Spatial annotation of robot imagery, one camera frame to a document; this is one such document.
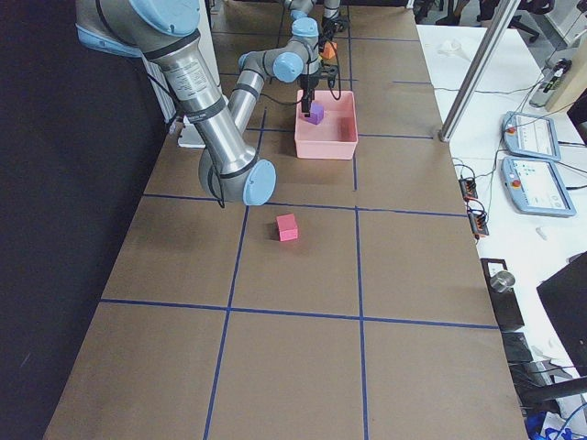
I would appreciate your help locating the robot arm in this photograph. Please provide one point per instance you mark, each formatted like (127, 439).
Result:
(305, 26)
(167, 33)

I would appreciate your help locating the purple foam block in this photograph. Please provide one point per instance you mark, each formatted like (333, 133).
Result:
(316, 114)

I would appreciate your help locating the red foam block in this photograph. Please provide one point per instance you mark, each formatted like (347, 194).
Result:
(287, 227)

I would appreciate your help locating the orange connector box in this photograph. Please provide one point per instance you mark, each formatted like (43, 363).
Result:
(478, 222)
(468, 188)

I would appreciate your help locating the orange foam block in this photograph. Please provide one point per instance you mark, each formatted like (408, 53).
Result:
(329, 51)

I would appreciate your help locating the aluminium frame post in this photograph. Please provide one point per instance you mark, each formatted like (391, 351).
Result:
(491, 39)

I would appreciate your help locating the metal cylinder weight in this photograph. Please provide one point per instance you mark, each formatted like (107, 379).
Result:
(502, 281)

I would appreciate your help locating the lower teach pendant tablet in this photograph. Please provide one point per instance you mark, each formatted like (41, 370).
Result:
(535, 187)

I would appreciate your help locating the white camera mast post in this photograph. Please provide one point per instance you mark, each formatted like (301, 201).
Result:
(188, 135)

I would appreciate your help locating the upper teach pendant tablet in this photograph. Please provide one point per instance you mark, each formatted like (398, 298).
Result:
(532, 136)

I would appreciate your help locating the orange connector box lower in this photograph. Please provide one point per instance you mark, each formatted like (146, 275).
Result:
(478, 222)

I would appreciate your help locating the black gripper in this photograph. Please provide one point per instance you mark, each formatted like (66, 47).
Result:
(328, 26)
(308, 84)

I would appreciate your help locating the teach pendant tablet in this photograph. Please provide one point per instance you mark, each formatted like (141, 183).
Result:
(535, 187)
(532, 136)

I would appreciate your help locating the pink plastic bin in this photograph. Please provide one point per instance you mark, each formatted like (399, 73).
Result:
(335, 137)

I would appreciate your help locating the orange connector box upper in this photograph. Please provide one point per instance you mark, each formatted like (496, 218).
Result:
(468, 188)

